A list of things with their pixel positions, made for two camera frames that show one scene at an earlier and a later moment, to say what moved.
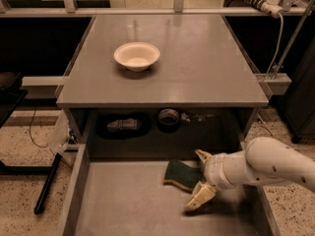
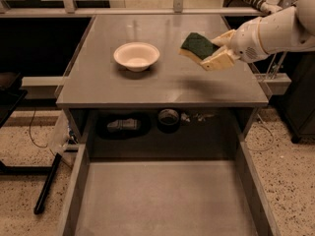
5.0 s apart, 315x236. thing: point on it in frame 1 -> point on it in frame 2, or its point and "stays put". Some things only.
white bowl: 137,56 stays put
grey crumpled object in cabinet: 129,124 stays put
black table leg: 38,207 stays put
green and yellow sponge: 181,175 -> 197,46
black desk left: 11,93 stays put
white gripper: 215,169 -> 246,42
